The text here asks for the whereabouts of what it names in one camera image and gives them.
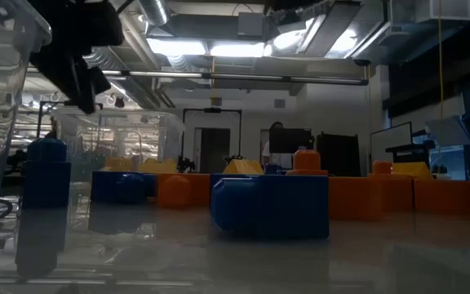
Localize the grey ceiling box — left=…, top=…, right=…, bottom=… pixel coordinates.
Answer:
left=237, top=11, right=265, bottom=40

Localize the black gantry frame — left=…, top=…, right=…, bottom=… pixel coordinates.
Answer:
left=181, top=108, right=243, bottom=164

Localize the ceiling light panel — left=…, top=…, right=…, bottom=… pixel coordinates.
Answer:
left=147, top=38, right=207, bottom=57
left=209, top=42, right=267, bottom=58

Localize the white angled panel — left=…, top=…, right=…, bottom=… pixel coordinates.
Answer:
left=424, top=115, right=470, bottom=148

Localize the white ceiling box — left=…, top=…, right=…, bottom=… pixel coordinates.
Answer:
left=415, top=0, right=470, bottom=22

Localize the black computer monitor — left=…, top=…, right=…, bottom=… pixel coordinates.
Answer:
left=268, top=127, right=314, bottom=155

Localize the black desk shelf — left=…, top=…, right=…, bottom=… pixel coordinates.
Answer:
left=384, top=140, right=437, bottom=167

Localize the whiteboard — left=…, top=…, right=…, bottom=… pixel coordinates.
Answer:
left=370, top=121, right=414, bottom=165

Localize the long metal ceiling pipe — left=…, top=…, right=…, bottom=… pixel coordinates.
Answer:
left=102, top=69, right=370, bottom=87

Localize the round metal air duct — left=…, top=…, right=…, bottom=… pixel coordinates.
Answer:
left=138, top=0, right=171, bottom=28

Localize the blue plastic building block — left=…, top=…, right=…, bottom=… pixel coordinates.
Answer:
left=91, top=171, right=158, bottom=204
left=22, top=137, right=72, bottom=209
left=211, top=174, right=330, bottom=240

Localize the black cabinet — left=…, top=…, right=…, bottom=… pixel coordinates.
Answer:
left=316, top=132, right=361, bottom=177

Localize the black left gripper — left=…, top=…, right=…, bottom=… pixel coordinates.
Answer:
left=29, top=0, right=126, bottom=115

